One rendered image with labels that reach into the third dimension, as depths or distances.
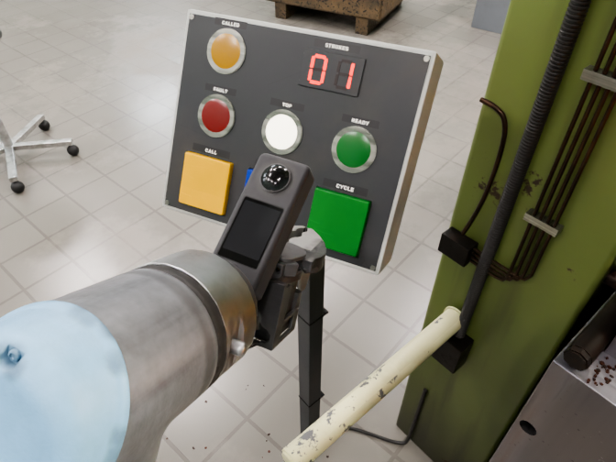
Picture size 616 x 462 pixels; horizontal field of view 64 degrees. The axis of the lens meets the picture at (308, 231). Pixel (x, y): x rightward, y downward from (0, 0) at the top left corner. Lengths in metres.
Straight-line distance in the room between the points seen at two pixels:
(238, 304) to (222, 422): 1.30
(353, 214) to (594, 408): 0.36
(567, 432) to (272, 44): 0.62
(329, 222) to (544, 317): 0.45
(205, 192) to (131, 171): 1.86
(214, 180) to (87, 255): 1.52
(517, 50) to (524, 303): 0.43
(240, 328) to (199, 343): 0.05
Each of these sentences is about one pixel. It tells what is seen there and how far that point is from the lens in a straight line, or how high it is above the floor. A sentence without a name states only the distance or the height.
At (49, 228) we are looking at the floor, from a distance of 2.37.
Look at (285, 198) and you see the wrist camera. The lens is 0.39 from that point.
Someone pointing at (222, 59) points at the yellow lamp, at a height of 1.16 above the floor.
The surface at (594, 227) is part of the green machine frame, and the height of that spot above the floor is 0.97.
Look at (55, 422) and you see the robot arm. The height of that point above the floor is 1.25.
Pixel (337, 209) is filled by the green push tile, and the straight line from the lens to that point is 0.63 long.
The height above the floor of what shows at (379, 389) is 0.64.
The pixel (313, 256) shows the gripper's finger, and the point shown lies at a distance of 0.44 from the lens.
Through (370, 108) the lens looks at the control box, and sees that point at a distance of 0.62.
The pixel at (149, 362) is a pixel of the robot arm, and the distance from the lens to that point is 0.26.
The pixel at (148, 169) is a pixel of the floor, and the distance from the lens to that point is 2.55.
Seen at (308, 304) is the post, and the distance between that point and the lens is 0.98.
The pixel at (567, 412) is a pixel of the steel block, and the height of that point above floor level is 0.85.
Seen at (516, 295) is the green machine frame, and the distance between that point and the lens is 0.94.
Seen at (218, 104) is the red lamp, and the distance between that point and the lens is 0.70.
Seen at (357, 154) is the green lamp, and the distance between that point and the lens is 0.62.
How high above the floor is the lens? 1.44
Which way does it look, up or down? 43 degrees down
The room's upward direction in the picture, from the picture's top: straight up
